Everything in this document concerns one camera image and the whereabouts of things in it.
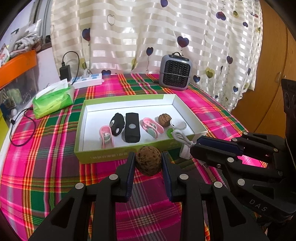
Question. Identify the black white mouse device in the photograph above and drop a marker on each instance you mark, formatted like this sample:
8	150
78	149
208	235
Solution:
117	124

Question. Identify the green white cardboard box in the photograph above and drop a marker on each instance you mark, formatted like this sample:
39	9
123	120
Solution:
99	112

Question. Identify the black power adapter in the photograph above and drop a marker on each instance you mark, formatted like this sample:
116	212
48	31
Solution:
65	72

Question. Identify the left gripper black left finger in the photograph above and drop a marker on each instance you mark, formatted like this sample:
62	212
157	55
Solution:
89	206

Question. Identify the pink plaid tablecloth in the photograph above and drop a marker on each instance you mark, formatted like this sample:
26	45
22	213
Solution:
40	167

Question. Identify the white power strip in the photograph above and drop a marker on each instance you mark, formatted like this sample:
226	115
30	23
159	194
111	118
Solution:
84	82

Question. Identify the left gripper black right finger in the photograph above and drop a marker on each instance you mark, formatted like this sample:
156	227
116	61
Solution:
227	218

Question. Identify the black rectangular doorbell device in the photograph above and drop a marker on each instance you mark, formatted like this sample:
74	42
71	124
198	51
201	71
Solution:
132	130

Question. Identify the yellow cardboard box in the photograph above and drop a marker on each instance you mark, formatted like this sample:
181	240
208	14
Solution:
3	129

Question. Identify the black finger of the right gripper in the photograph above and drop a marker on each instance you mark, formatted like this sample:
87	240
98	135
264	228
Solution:
219	144
212	157

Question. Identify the green cup white lid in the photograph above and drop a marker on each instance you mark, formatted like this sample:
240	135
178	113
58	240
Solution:
176	124

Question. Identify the green tissue pack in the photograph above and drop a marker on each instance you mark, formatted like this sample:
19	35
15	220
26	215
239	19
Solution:
57	96

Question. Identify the orange lidded storage bin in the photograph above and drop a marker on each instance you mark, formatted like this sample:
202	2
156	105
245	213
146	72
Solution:
18	77

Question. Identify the wooden wardrobe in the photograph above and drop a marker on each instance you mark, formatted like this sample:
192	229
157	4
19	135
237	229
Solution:
262	110

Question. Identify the heart pattern striped curtain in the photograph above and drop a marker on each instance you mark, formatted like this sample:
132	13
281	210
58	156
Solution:
222	39

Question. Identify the grey mini space heater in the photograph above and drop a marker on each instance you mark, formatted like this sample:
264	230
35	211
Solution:
175	71

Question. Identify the work gloves pile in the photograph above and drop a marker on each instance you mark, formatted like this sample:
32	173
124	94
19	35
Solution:
25	39

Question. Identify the brown walnut ball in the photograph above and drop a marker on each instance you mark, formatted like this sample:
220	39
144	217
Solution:
148	160
164	120

